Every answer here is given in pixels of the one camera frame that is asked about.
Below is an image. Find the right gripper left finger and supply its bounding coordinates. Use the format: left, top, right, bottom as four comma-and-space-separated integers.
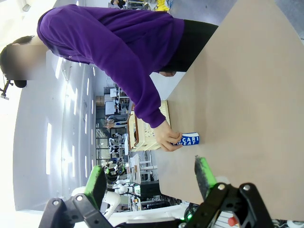
38, 165, 113, 228

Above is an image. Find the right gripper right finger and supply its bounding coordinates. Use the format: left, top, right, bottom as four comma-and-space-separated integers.
183, 155, 274, 228

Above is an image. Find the blue Pocari Sweat can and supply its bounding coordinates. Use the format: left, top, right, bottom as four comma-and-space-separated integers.
171, 132, 201, 147

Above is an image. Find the person's right forearm purple sleeve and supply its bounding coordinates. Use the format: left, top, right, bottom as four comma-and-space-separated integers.
132, 92, 167, 129

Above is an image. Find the cream shopping basket brown rim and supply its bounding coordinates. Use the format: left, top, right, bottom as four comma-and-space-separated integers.
126, 100, 172, 153

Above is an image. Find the person's right hand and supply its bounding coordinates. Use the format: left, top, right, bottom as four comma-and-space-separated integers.
152, 119, 184, 152

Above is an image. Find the black computer box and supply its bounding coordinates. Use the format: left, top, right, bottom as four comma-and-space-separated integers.
139, 180, 160, 203

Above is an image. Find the person in purple sweater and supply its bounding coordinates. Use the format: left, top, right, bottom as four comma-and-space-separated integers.
0, 4, 219, 129

